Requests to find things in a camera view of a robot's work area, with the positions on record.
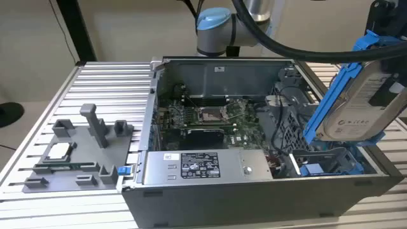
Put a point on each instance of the black round stand base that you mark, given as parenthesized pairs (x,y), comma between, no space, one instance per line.
(11,114)

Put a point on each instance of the hard disk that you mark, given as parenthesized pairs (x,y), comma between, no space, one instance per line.
(353,114)

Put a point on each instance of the dark grey open PC case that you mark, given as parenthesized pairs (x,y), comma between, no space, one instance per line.
(222,205)

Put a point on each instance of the green RAM stick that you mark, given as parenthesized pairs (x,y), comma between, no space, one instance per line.
(75,165)

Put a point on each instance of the black RAM slot bank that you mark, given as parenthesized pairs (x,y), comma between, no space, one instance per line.
(207,100)

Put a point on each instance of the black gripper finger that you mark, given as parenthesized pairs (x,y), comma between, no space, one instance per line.
(383,94)

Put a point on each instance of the silver CPU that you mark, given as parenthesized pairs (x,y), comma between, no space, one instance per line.
(59,152)

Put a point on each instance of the CPU socket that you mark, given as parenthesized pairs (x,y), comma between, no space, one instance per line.
(210,115)

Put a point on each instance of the grey parts rack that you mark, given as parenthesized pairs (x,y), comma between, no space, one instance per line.
(83,152)

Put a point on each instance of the blue plastic bay bracket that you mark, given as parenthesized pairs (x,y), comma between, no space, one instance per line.
(311,169)

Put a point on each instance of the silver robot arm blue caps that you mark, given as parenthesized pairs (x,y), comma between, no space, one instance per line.
(219,35)

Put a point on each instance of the blue case latch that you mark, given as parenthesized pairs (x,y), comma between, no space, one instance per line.
(123,171)

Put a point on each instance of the black upright frame post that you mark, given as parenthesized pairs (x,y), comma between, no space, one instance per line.
(79,31)

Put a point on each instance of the white sticker on case wall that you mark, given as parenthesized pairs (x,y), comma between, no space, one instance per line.
(219,69)

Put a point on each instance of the silver power supply unit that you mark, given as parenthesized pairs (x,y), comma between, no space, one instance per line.
(159,171)

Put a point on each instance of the green motherboard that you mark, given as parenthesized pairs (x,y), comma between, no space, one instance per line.
(242,133)

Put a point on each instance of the grey perforated drive cage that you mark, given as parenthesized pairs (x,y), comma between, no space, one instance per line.
(279,105)

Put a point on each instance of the black graphics card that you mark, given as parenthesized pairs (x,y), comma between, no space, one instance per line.
(204,136)

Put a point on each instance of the black power supply label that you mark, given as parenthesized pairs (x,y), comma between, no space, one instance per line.
(200,165)

